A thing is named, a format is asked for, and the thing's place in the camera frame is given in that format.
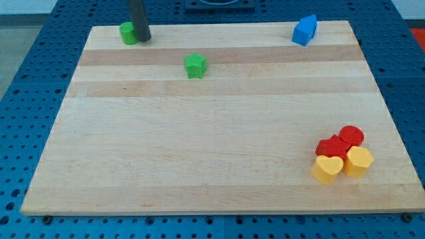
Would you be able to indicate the green star block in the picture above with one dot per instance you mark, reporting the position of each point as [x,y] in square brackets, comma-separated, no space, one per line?
[195,65]

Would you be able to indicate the red star block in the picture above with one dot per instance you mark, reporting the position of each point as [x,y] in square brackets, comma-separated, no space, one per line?
[333,147]

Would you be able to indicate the light wooden board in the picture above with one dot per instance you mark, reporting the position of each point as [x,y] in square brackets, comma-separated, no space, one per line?
[135,136]

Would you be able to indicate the green cylinder block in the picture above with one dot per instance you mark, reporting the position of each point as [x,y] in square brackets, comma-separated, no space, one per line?
[127,33]

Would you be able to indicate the yellow heart block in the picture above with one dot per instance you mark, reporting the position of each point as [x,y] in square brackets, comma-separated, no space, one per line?
[326,169]

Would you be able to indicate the blue house-shaped block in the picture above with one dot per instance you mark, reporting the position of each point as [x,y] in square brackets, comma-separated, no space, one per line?
[305,30]

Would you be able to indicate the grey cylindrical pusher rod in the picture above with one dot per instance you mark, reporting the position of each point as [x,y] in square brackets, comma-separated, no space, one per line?
[139,20]

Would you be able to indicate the red cylinder block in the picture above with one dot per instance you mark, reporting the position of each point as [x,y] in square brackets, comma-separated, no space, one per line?
[351,135]

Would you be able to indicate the yellow hexagon block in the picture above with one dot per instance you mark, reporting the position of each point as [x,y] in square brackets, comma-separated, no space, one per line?
[358,160]

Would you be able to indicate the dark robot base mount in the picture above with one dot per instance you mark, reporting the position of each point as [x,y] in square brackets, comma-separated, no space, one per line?
[218,5]

